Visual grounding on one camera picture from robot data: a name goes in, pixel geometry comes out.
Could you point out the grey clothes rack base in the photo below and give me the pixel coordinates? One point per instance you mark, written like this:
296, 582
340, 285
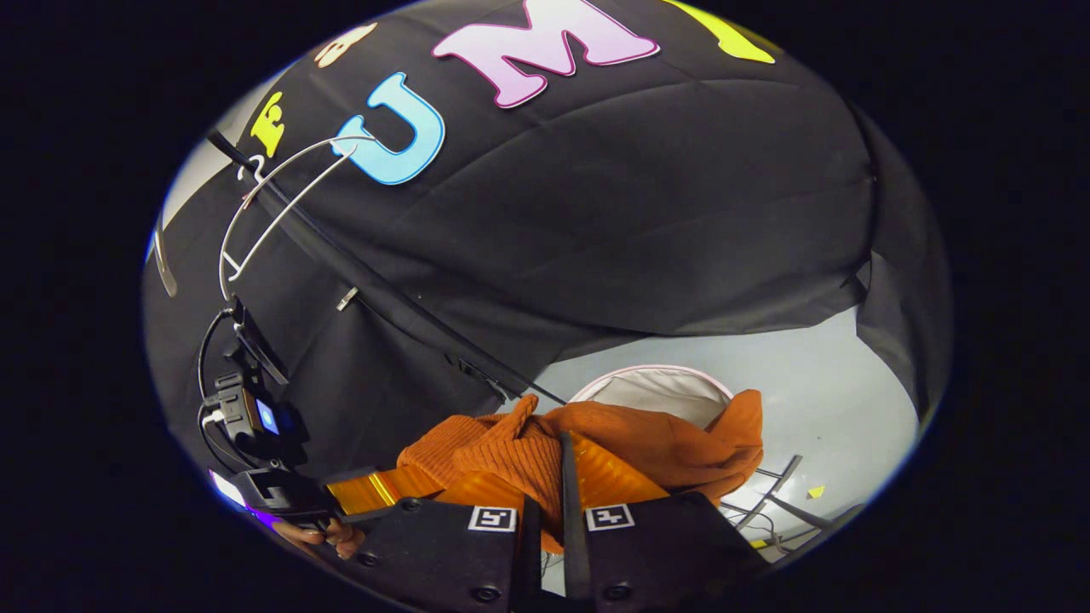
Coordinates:
779, 477

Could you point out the pink white laundry hamper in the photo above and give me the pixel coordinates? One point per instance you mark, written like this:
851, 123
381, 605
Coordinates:
656, 392

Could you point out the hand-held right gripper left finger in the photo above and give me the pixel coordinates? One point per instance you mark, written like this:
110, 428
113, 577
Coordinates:
530, 562

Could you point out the black clothes rail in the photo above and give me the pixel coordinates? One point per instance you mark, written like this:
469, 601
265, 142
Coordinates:
230, 151

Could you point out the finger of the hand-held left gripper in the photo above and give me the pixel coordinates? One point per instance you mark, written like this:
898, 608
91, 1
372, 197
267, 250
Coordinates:
375, 489

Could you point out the black backdrop cloth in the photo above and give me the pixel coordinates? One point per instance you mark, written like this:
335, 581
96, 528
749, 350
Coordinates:
639, 213

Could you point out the silver backdrop clip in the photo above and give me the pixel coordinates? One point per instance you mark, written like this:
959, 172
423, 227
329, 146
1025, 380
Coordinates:
347, 298

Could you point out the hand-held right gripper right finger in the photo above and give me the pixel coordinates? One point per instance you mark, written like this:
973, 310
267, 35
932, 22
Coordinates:
572, 553

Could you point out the black backdrop support pole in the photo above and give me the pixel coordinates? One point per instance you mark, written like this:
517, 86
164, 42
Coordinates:
400, 311

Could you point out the yellow floor sticker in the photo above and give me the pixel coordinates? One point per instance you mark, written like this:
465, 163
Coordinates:
816, 492

